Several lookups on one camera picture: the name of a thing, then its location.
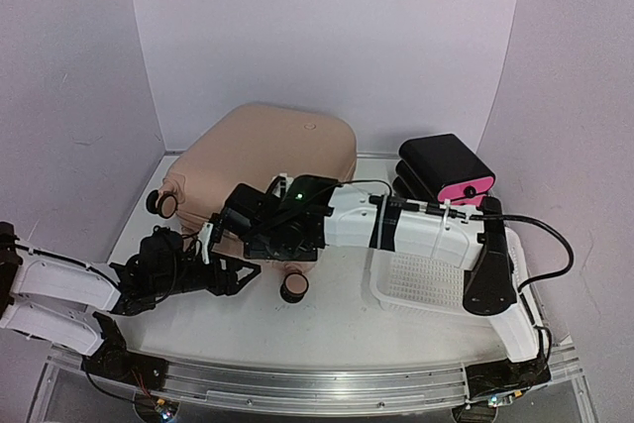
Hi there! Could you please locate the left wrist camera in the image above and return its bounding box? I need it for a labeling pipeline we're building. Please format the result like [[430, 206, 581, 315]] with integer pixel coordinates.
[[198, 222, 214, 264]]

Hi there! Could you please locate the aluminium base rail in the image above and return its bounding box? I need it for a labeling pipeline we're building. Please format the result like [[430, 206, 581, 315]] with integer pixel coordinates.
[[44, 333, 581, 409]]

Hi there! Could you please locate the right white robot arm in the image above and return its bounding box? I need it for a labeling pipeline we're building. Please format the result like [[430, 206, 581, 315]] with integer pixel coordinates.
[[205, 174, 551, 389]]

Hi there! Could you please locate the white perforated plastic basket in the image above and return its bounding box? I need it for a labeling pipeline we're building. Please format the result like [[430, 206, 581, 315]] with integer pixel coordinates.
[[369, 252, 502, 328]]

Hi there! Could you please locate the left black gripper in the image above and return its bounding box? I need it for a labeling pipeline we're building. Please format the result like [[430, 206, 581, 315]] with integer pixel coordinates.
[[152, 251, 261, 298]]

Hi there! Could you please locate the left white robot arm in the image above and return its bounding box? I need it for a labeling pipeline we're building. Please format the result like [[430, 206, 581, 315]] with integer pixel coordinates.
[[1, 222, 262, 380]]

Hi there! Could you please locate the pink hard-shell suitcase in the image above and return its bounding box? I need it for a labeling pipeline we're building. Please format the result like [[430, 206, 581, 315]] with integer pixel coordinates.
[[146, 103, 357, 303]]

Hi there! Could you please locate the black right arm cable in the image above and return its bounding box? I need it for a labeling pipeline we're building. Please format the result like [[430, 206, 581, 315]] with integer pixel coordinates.
[[341, 178, 575, 295]]

